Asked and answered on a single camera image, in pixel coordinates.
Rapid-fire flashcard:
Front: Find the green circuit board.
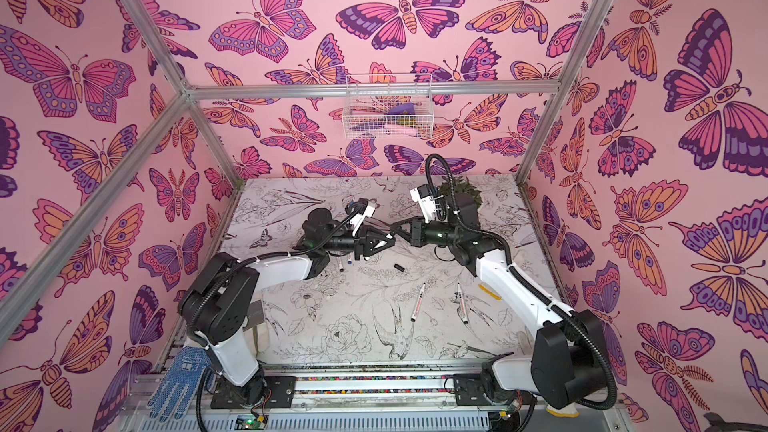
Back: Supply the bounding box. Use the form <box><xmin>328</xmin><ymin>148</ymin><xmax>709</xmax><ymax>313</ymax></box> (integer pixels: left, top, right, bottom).
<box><xmin>235</xmin><ymin>415</ymin><xmax>267</xmax><ymax>431</ymax></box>

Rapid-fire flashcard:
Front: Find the white work glove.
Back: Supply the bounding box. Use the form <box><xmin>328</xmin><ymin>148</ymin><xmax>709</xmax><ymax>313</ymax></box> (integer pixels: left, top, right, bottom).
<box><xmin>546</xmin><ymin>404</ymin><xmax>580</xmax><ymax>418</ymax></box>

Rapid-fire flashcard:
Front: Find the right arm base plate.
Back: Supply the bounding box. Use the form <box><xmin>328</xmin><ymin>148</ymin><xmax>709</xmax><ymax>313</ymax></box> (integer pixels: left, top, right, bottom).
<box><xmin>452</xmin><ymin>372</ymin><xmax>495</xmax><ymax>406</ymax></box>

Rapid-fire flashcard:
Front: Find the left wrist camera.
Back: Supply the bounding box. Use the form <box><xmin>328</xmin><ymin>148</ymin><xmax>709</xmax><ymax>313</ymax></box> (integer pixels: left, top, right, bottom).
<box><xmin>345</xmin><ymin>198</ymin><xmax>376</xmax><ymax>237</ymax></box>

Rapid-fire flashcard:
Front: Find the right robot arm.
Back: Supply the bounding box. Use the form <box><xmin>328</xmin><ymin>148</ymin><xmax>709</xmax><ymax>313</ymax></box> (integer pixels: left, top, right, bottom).
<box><xmin>391</xmin><ymin>154</ymin><xmax>618</xmax><ymax>411</ymax></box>

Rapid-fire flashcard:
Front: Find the white wire basket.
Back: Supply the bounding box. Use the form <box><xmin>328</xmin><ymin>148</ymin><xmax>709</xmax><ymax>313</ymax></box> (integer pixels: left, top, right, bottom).
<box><xmin>340</xmin><ymin>72</ymin><xmax>435</xmax><ymax>140</ymax></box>

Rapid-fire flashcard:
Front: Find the potted green plant white pot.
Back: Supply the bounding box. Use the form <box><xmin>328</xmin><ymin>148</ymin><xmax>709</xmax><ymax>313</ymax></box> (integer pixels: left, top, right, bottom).
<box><xmin>438</xmin><ymin>176</ymin><xmax>483</xmax><ymax>208</ymax></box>

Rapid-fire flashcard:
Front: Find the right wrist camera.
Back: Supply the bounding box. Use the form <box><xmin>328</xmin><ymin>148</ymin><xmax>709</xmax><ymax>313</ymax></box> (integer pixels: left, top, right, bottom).
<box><xmin>410</xmin><ymin>184</ymin><xmax>437</xmax><ymax>223</ymax></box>

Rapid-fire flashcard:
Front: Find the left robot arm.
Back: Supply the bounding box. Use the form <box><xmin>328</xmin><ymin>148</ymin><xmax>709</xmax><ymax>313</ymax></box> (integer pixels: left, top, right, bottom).
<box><xmin>178</xmin><ymin>199</ymin><xmax>395</xmax><ymax>405</ymax></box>

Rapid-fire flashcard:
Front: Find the blue knit glove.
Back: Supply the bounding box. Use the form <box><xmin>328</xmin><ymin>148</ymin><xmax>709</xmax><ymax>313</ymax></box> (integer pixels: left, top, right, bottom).
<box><xmin>148</xmin><ymin>347</ymin><xmax>210</xmax><ymax>424</ymax></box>

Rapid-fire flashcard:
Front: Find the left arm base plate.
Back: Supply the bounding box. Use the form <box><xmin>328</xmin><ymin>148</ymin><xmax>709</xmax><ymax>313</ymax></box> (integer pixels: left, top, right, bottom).
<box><xmin>211</xmin><ymin>376</ymin><xmax>297</xmax><ymax>410</ymax></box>

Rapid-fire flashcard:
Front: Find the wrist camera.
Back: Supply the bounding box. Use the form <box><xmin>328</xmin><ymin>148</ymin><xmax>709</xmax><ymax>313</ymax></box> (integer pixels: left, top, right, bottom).
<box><xmin>345</xmin><ymin>198</ymin><xmax>376</xmax><ymax>237</ymax></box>
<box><xmin>410</xmin><ymin>184</ymin><xmax>437</xmax><ymax>223</ymax></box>

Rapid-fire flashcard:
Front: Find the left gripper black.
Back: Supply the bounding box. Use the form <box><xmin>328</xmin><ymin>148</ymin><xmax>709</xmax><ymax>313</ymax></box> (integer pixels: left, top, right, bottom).
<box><xmin>317</xmin><ymin>227</ymin><xmax>392</xmax><ymax>264</ymax></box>

